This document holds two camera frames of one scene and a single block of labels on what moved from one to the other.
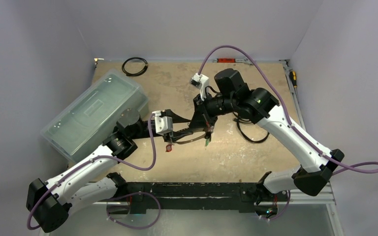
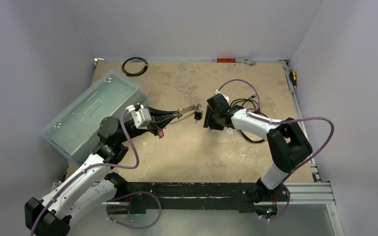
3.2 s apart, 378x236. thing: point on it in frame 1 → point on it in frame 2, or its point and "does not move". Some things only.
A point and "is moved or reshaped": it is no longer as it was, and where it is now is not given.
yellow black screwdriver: [293, 75] does not move
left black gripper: [173, 135] → [160, 118]
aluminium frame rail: [324, 193] does not move
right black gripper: [201, 110] → [211, 115]
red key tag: [169, 148] is moved or reshaped
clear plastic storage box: [78, 131] does not move
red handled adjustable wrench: [232, 60] does not move
